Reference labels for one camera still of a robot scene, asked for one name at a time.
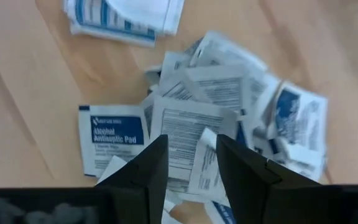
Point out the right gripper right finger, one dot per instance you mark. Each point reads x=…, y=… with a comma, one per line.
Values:
x=244, y=174

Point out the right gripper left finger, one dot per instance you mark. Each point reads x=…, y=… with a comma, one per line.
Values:
x=148, y=168

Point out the grey printed wipe packet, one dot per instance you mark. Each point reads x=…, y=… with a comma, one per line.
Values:
x=185, y=124

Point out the white blue wipe packet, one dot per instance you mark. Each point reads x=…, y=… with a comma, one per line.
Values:
x=174, y=67
x=112, y=168
x=207, y=168
x=225, y=49
x=113, y=137
x=297, y=118
x=222, y=90
x=300, y=158

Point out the blue striped white packet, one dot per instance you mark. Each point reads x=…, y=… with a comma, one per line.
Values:
x=154, y=12
x=110, y=28

